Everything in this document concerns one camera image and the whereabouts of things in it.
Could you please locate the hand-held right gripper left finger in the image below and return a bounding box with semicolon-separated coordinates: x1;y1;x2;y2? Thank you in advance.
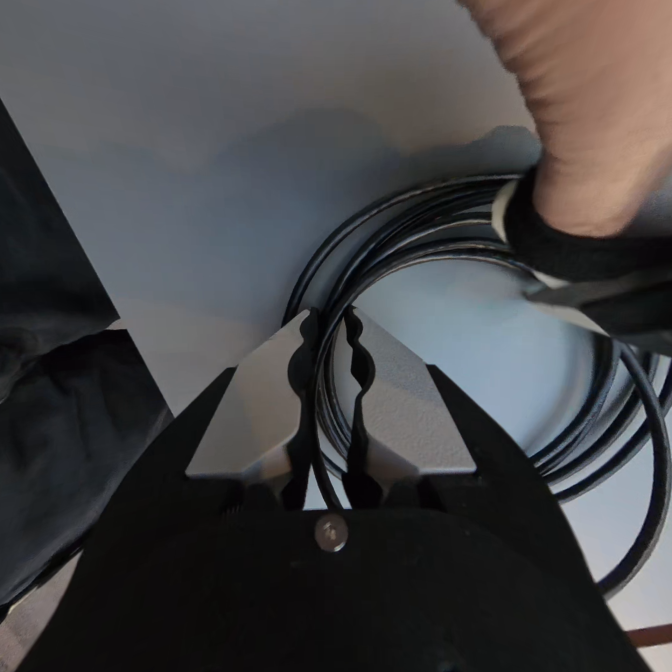
186;309;321;510

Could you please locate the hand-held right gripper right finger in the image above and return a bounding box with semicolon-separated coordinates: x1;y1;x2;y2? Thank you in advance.
344;307;478;507

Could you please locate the black ethernet cable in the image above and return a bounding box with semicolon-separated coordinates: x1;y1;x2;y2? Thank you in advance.
281;173;672;602

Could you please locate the grey desk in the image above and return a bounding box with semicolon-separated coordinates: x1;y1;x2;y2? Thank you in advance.
0;0;672;672

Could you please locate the person's left hand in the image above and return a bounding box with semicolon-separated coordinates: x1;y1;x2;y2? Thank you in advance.
457;0;672;238

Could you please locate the person's dark clothing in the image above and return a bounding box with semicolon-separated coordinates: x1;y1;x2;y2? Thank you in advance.
0;97;174;610

